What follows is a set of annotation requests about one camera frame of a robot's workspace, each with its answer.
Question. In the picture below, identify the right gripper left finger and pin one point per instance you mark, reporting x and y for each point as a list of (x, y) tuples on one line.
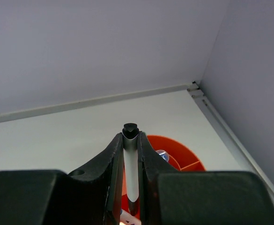
[(97, 196)]

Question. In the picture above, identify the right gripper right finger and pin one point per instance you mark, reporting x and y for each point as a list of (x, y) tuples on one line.
[(150, 166)]

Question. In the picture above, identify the dark blue pen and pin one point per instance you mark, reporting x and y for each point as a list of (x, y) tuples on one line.
[(163, 154)]

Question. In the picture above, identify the black capped white marker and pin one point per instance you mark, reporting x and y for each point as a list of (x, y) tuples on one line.
[(130, 134)]

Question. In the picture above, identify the blue capped white marker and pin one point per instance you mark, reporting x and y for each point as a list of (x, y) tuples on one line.
[(127, 219)]

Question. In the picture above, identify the orange round compartment container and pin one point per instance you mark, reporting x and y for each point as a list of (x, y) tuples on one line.
[(181, 158)]

